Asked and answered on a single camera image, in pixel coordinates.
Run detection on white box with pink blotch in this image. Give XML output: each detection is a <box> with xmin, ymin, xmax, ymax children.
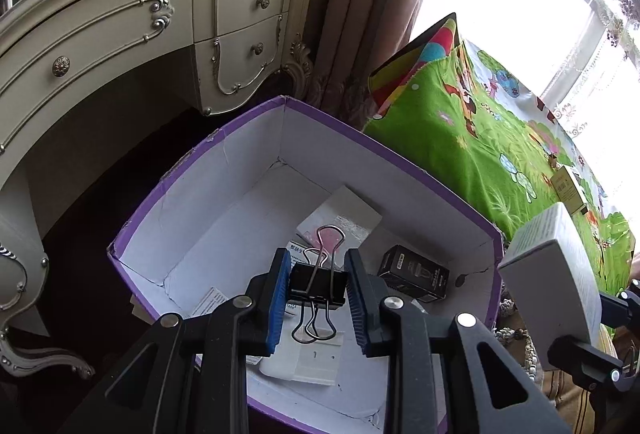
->
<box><xmin>296</xmin><ymin>185</ymin><xmax>383</xmax><ymax>259</ymax></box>

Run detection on cream ornate stool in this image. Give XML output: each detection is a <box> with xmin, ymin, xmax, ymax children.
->
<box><xmin>0</xmin><ymin>209</ymin><xmax>97</xmax><ymax>380</ymax></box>

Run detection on cream ornate dressing table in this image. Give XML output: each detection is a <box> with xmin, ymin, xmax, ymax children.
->
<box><xmin>0</xmin><ymin>0</ymin><xmax>337</xmax><ymax>215</ymax></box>

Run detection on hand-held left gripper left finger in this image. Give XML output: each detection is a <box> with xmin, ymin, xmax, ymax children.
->
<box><xmin>70</xmin><ymin>248</ymin><xmax>293</xmax><ymax>434</ymax></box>

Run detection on striped plush blanket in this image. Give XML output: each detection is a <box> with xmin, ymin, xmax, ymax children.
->
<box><xmin>492</xmin><ymin>291</ymin><xmax>640</xmax><ymax>434</ymax></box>

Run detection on large white box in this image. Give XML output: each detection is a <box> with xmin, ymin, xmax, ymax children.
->
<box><xmin>497</xmin><ymin>202</ymin><xmax>603</xmax><ymax>372</ymax></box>

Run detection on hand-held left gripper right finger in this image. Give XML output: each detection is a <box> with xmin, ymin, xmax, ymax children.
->
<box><xmin>345</xmin><ymin>248</ymin><xmax>573</xmax><ymax>434</ymax></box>

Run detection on white box with blue print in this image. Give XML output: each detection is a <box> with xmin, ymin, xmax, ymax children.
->
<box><xmin>287</xmin><ymin>240</ymin><xmax>313</xmax><ymax>265</ymax></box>

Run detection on black binder clip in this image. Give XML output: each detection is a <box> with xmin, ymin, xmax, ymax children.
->
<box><xmin>289</xmin><ymin>226</ymin><xmax>348</xmax><ymax>345</ymax></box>

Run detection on white box with black text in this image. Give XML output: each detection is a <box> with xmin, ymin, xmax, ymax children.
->
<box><xmin>190</xmin><ymin>286</ymin><xmax>236</xmax><ymax>321</ymax></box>

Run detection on cream and gold small box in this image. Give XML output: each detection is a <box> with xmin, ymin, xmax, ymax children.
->
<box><xmin>551</xmin><ymin>166</ymin><xmax>590</xmax><ymax>216</ymax></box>

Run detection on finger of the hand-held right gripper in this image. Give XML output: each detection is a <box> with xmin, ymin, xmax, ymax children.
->
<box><xmin>546</xmin><ymin>336</ymin><xmax>626</xmax><ymax>391</ymax></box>
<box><xmin>597</xmin><ymin>279</ymin><xmax>640</xmax><ymax>330</ymax></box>

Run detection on green cartoon printed cloth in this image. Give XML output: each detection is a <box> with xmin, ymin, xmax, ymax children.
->
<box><xmin>362</xmin><ymin>12</ymin><xmax>640</xmax><ymax>309</ymax></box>

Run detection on purple cardboard storage box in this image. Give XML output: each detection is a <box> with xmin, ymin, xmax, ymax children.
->
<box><xmin>106</xmin><ymin>95</ymin><xmax>503</xmax><ymax>434</ymax></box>

